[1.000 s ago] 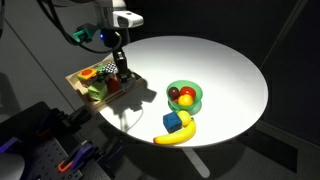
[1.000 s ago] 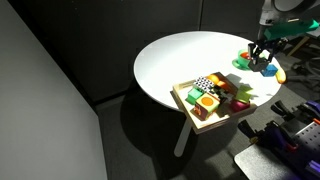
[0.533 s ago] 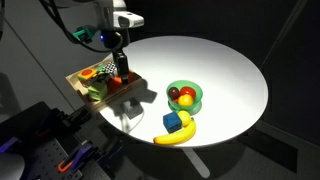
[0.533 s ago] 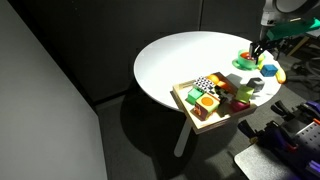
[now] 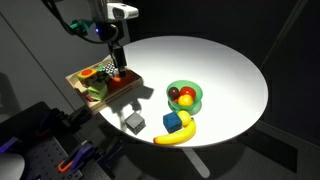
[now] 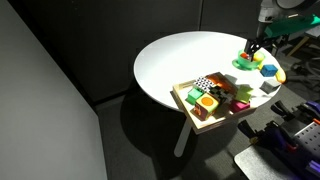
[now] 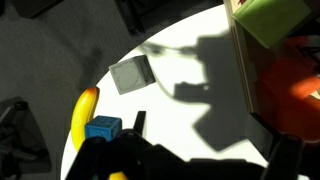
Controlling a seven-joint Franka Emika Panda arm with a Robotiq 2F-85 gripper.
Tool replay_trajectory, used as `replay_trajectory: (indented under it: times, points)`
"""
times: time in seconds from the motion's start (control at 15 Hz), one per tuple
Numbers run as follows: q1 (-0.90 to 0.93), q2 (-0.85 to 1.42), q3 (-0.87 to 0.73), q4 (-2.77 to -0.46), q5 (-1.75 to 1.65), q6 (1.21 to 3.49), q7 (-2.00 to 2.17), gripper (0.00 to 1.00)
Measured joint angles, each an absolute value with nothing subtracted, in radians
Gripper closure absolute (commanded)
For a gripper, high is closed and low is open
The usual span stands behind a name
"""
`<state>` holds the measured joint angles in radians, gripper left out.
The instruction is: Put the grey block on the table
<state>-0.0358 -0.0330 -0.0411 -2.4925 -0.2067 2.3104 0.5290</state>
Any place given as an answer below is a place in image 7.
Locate black floor stand base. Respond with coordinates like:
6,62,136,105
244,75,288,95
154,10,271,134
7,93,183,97
0,96,53,174

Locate grey block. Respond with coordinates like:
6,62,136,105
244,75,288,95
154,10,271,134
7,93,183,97
108,54,157,96

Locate lime green wooden block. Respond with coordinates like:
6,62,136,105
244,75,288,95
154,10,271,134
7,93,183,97
232,0,313,50

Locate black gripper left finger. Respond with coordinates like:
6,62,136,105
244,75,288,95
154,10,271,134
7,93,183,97
133,110,148,138

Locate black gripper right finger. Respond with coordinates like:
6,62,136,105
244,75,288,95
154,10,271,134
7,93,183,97
248,112,305,180

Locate black post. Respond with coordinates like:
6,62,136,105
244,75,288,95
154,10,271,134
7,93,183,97
113,0,146,36

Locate yellow banana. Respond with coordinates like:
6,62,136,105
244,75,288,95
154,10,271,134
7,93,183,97
70,86,129,180

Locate blue block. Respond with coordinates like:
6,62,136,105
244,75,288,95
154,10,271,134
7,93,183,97
84,115,123,142

